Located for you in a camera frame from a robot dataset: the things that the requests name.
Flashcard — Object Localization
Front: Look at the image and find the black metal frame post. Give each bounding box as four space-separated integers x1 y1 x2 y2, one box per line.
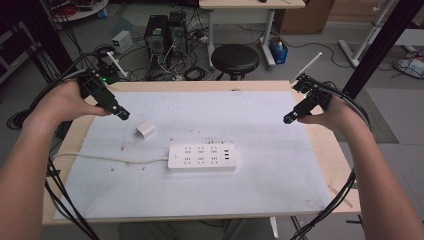
13 0 74 78
342 0 424 100

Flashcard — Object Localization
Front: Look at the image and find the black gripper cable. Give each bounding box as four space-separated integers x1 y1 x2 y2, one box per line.
289 79 372 240
5 52 102 240

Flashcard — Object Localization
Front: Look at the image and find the coiled black floor cable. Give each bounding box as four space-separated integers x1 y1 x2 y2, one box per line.
183 65 208 82

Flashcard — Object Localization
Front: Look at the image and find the grey floor mat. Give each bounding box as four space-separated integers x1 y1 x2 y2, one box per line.
333 87 400 145

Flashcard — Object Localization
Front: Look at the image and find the white bag pile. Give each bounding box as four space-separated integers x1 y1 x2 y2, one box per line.
392 55 424 80

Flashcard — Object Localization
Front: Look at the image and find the person's right hand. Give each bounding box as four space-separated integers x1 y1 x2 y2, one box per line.
297 95 372 135

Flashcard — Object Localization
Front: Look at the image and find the cardboard box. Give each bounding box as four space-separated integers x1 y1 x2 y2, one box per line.
274 0 336 35

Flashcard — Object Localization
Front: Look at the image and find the white antenna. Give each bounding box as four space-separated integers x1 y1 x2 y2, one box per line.
106 51 129 78
289 51 324 84

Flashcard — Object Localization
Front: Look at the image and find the white desk with wooden top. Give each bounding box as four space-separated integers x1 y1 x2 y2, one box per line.
198 0 307 71

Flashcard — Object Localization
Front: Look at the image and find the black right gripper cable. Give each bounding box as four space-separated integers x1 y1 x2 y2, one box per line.
289 79 372 240

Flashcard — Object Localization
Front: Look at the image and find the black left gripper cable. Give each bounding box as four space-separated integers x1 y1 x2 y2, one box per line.
5 52 102 240

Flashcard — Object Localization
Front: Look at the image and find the white charger plug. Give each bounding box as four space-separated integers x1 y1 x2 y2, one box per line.
135 120 157 140

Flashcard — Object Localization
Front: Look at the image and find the white table mat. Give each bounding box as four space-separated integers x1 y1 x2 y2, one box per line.
53 90 332 222

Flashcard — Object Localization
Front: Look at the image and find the black computer tower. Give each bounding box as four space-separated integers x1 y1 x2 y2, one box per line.
143 14 170 57
167 10 189 57

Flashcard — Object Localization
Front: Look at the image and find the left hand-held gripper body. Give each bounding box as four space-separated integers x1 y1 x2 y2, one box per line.
77 51 132 122

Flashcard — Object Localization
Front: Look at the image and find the white power supply box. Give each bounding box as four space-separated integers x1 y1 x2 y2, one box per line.
111 29 135 55

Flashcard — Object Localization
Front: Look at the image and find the black round stool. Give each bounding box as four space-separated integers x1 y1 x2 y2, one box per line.
210 43 261 82

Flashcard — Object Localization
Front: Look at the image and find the white metal stand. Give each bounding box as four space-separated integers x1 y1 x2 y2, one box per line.
337 0 395 69

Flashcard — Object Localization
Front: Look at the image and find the white power strip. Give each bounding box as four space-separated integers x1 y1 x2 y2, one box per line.
167 142 238 172

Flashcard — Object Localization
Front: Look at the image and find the person's left hand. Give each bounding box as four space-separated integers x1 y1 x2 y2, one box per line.
28 79 113 130

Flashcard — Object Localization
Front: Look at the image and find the blue box with bottles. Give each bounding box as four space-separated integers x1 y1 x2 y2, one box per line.
268 35 289 66

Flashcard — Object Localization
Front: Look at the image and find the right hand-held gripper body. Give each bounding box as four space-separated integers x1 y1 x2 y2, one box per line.
282 73 334 125

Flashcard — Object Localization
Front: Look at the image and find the round white table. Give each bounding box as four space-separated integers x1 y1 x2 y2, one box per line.
42 0 110 23

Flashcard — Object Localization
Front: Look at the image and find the white power strip cable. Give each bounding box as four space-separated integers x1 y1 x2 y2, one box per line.
52 151 170 165

